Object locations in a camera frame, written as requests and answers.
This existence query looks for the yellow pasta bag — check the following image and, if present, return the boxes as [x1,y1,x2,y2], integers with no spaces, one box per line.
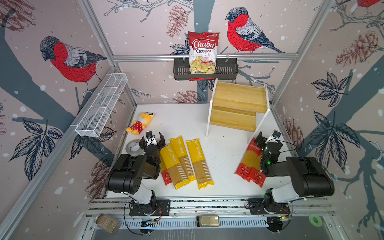
[160,144,190,190]
[170,136,196,182]
[186,139,214,190]

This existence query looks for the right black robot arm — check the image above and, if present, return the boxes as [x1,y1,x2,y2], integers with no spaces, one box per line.
[253,131,335,212]

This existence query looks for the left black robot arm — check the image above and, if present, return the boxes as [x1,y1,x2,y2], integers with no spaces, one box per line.
[105,131,166,213]

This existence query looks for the red pasta bag right inner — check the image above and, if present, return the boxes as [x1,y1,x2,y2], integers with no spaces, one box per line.
[235,138,262,182]

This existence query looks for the red pasta bag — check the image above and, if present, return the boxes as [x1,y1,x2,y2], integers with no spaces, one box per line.
[248,155,266,188]
[235,138,262,182]
[160,163,172,186]

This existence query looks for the red pasta bag right outer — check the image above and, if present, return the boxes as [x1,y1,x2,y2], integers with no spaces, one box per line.
[248,155,266,188]

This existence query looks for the red pasta bag left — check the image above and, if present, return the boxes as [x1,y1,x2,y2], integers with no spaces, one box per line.
[160,163,172,186]

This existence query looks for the wooden two-tier shelf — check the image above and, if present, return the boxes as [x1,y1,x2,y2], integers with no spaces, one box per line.
[206,79,271,140]

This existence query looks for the clear tape roll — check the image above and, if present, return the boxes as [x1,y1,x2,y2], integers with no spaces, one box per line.
[125,140,144,157]

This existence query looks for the yellow plush toy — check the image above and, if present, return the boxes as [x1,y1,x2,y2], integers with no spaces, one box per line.
[126,112,155,136]

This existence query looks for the green tape roll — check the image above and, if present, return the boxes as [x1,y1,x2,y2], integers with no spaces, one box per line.
[309,214,323,228]

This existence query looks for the glass jar brown contents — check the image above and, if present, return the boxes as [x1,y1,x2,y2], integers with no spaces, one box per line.
[95,214,122,235]

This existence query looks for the Chuba cassava chips bag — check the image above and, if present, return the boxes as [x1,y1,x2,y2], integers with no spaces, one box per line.
[188,32,220,74]

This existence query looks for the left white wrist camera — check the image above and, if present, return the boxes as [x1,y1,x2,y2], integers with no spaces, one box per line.
[146,131,154,145]

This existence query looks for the white wire mesh basket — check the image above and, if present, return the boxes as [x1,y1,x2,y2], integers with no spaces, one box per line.
[75,73,128,138]

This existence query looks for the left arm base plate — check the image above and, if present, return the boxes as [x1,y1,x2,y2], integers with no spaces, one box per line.
[129,200,171,217]

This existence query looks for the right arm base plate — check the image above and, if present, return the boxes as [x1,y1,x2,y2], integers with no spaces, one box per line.
[245,199,291,216]

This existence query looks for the black wire hanging basket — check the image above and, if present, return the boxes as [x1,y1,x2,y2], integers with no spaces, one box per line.
[173,57,239,81]

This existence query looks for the metallic box on rail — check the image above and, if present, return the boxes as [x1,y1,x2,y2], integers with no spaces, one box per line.
[197,215,220,228]

